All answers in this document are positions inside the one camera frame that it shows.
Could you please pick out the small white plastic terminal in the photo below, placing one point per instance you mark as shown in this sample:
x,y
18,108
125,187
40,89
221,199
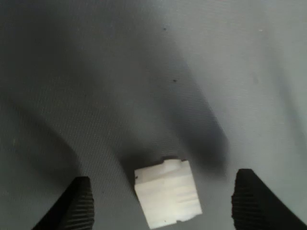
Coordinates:
x,y
166,194

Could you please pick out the dark grey mat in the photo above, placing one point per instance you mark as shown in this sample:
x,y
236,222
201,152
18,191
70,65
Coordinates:
x,y
120,83

